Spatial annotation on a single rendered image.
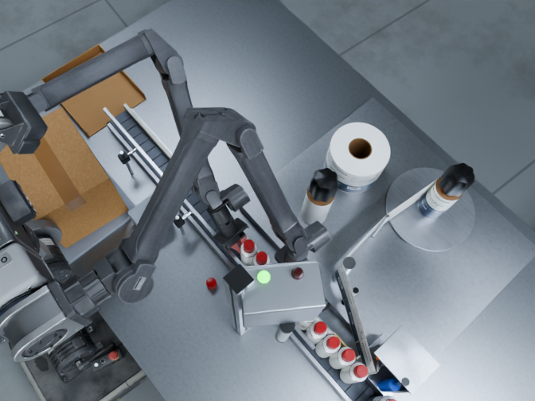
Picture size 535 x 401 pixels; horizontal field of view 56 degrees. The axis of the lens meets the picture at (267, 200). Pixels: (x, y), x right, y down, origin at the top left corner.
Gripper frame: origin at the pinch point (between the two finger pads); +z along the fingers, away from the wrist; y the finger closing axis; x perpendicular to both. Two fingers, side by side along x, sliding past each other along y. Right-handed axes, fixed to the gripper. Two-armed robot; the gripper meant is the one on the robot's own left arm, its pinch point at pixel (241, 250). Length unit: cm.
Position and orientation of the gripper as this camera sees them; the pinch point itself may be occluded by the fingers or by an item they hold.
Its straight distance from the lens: 162.1
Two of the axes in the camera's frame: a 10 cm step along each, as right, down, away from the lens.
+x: -5.5, -3.4, 7.6
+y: 7.5, -6.0, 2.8
